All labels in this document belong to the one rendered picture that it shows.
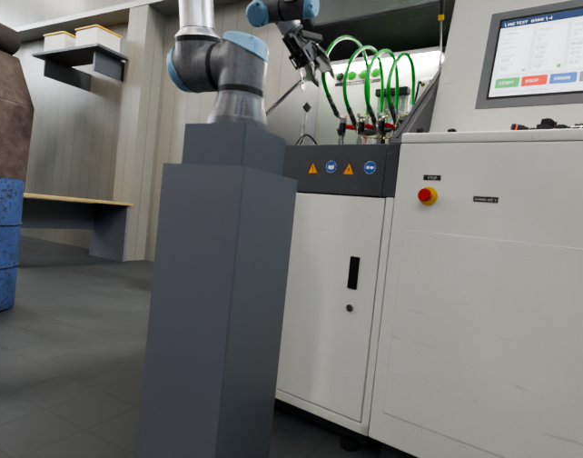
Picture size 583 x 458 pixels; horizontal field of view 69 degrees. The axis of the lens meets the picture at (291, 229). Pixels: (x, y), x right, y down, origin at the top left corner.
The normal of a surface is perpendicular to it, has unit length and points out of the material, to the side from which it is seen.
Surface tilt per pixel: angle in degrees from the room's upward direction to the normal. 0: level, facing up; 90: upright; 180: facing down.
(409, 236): 90
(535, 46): 76
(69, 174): 90
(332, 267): 90
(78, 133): 90
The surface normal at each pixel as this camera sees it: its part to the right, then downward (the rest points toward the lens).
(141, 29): -0.48, -0.02
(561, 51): -0.54, -0.27
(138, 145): 0.87, 0.11
